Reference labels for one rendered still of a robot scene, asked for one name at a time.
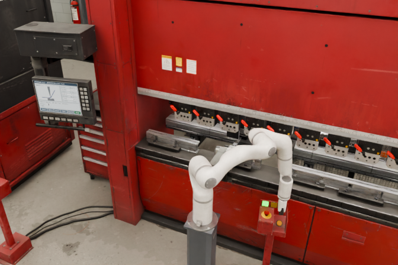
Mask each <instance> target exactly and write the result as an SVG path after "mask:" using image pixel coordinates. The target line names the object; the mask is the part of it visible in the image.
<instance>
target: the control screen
mask: <svg viewBox="0 0 398 265"><path fill-rule="evenodd" d="M34 85H35V89H36V94H37V98H38V103H39V107H40V111H46V112H57V113H64V114H76V115H82V114H81V106H80V102H79V95H78V88H77V84H73V83H59V82H45V81H37V80H34ZM47 104H51V106H47Z"/></svg>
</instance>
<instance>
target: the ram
mask: <svg viewBox="0 0 398 265"><path fill-rule="evenodd" d="M131 12H132V20H133V36H134V52H135V60H136V75H137V87H139V88H145V89H150V90H154V91H160V92H165V93H171V94H174V95H180V96H186V97H189V98H195V99H200V100H204V101H210V102H215V103H219V104H225V105H230V106H236V107H240V108H245V109H251V110H254V111H260V112H266V113H269V114H275V115H280V116H284V117H290V118H295V119H301V120H305V121H310V122H316V123H320V124H325V125H331V126H334V127H340V128H346V129H349V130H355V131H360V132H364V133H370V134H375V135H381V136H385V137H390V138H395V139H398V18H388V17H375V16H369V15H356V14H344V13H337V12H325V11H312V10H305V9H292V8H280V7H268V6H261V5H248V4H236V3H229V2H217V1H204V0H131ZM162 55H164V56H172V70H165V69H162ZM176 57H179V58H182V66H176ZM186 59H190V60H196V61H197V74H196V75H194V74H190V73H187V61H186ZM176 67H179V68H182V72H176ZM138 94H142V95H147V96H152V97H156V98H162V99H167V100H170V101H176V102H181V103H185V104H190V105H195V106H201V107H205V108H210V109H215V110H219V111H224V112H229V113H233V114H239V115H244V116H247V117H253V118H258V119H264V120H267V121H272V122H278V123H282V124H287V125H292V126H296V127H302V128H307V129H310V130H316V131H321V132H324V133H330V134H335V135H341V136H344V137H349V138H355V139H359V140H364V141H369V142H373V143H379V144H384V145H387V146H393V147H398V143H392V142H388V141H383V140H378V139H374V138H368V137H363V136H359V135H353V134H348V133H345V132H339V131H334V130H328V129H324V128H319V127H314V126H310V125H304V124H299V123H295V122H290V121H284V120H281V119H275V118H270V117H265V116H261V115H255V114H250V113H246V112H240V111H235V110H232V109H226V108H221V107H217V106H212V105H206V104H201V103H197V102H191V101H186V100H183V99H177V98H171V97H168V96H162V95H157V94H154V93H148V92H142V91H138Z"/></svg>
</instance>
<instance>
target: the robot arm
mask: <svg viewBox="0 0 398 265"><path fill-rule="evenodd" d="M248 138H249V141H250V142H251V143H252V144H253V145H252V146H246V145H239V146H236V147H233V148H231V149H230V150H228V151H226V152H225V153H223V154H222V156H221V157H220V160H219V162H218V163H217V164H216V165H215V166H213V167H212V165H211V164H210V162H209V161H208V160H207V159H206V158H205V157H203V156H195V157H193V158H192V159H191V160H190V163H189V167H188V170H189V175H190V180H191V184H192V189H193V211H191V212H190V213H189V214H188V216H187V222H188V225H189V226H190V227H191V228H192V229H194V230H196V231H209V230H212V229H213V228H214V227H215V226H216V225H217V223H218V217H217V215H216V213H215V212H213V188H214V187H215V186H216V185H217V184H218V183H219V182H220V181H221V180H222V178H223V177H224V176H225V174H226V173H227V172H228V171H229V170H230V169H232V168H233V167H235V166H237V165H238V164H241V163H243V162H244V161H247V160H253V159H258V160H263V159H268V158H270V157H272V156H273V155H274V154H275V152H276V150H277V158H278V171H279V173H280V183H279V188H278V198H279V200H278V211H279V215H284V212H285V209H286V206H287V201H288V200H289V199H290V196H291V189H292V185H293V179H292V161H293V155H292V150H293V148H292V140H291V138H290V137H289V136H287V135H285V134H279V133H275V132H272V131H270V130H266V129H264V128H254V129H252V130H250V132H249V134H248Z"/></svg>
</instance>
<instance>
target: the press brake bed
mask: <svg viewBox="0 0 398 265"><path fill-rule="evenodd" d="M136 156H137V169H138V177H139V190H140V197H141V200H142V204H143V207H144V209H145V211H144V213H143V214H142V219H144V220H146V221H149V222H152V223H155V224H158V225H161V226H163V227H167V228H170V229H172V230H175V231H178V232H181V233H183V234H187V229H185V228H184V224H185V223H186V221H187V216H188V214H189V213H190V212H191V211H192V210H193V189H192V184H191V180H190V175H189V170H188V167H189V165H188V164H184V163H180V162H177V161H173V160H169V159H165V158H162V157H158V156H154V155H151V154H147V153H143V152H140V151H136ZM261 199H263V200H267V201H274V202H278V200H279V198H278V189H275V188H271V187H268V186H264V185H260V184H257V183H253V182H249V181H246V180H242V179H238V178H235V177H231V176H227V181H226V182H223V181H222V180H221V181H220V182H219V183H218V184H217V185H216V186H215V187H214V188H213V212H215V213H218V214H220V218H219V221H218V223H217V241H216V245H218V246H221V247H224V248H226V249H229V250H233V251H236V252H238V253H241V254H244V255H246V256H249V257H252V258H255V259H258V260H260V261H262V260H263V255H264V247H265V239H266V234H260V233H257V227H258V216H259V207H260V202H261ZM287 203H288V224H287V230H286V235H285V238H284V237H277V236H274V240H273V245H272V252H271V259H270V264H272V265H398V222H396V221H392V220H389V219H385V218H381V217H378V216H374V215H370V214H366V213H363V212H359V211H355V210H352V209H348V208H344V207H341V206H338V205H333V204H331V203H326V202H322V201H318V200H315V199H312V198H307V197H305V196H301V195H296V194H294V193H291V196H290V199H289V200H288V201H287ZM344 231H347V232H351V233H353V234H357V235H361V236H363V237H365V241H364V245H359V244H356V243H352V242H350V241H346V240H343V239H342V236H343V233H344Z"/></svg>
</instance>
